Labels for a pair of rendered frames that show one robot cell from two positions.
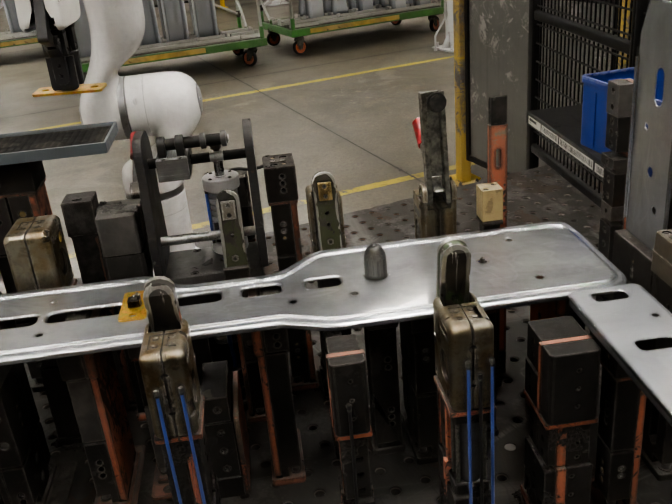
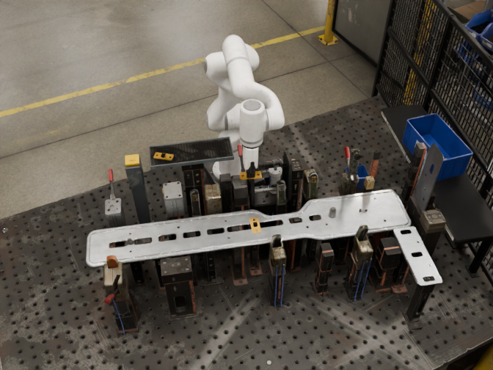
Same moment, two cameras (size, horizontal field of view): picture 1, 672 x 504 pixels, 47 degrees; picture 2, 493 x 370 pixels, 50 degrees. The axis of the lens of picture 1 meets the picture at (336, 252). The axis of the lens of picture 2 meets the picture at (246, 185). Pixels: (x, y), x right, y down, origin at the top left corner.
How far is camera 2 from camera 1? 1.42 m
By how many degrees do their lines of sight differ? 22
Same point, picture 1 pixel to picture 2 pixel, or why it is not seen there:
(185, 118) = not seen: hidden behind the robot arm
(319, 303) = (316, 228)
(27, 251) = (213, 202)
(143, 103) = (234, 121)
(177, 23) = not seen: outside the picture
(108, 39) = (227, 105)
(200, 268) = (265, 199)
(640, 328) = (413, 247)
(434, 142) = (353, 164)
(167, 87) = not seen: hidden behind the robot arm
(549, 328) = (386, 242)
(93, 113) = (215, 125)
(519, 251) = (378, 205)
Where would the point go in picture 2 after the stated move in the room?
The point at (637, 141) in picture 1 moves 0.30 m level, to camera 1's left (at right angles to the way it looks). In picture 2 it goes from (422, 175) to (353, 180)
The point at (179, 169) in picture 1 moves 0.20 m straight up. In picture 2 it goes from (265, 174) to (267, 139)
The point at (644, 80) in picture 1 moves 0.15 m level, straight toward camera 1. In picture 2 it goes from (428, 161) to (424, 186)
